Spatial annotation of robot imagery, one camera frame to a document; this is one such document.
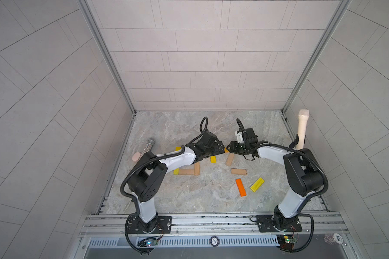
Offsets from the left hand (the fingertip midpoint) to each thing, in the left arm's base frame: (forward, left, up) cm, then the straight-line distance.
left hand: (221, 147), depth 90 cm
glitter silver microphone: (+5, +42, -4) cm, 42 cm away
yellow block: (-4, +4, -6) cm, 8 cm away
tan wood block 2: (-10, +13, -7) cm, 18 cm away
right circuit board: (-42, -26, -7) cm, 50 cm away
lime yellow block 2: (-18, -18, -7) cm, 27 cm away
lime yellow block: (-12, +25, -6) cm, 28 cm away
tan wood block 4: (-11, -10, -8) cm, 17 cm away
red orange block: (-19, -10, -7) cm, 23 cm away
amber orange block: (-2, -3, 0) cm, 3 cm away
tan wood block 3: (-3, -6, -8) cm, 10 cm away
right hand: (+3, -5, -5) cm, 8 cm away
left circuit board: (-42, +35, -10) cm, 56 cm away
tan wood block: (-11, +19, -6) cm, 23 cm away
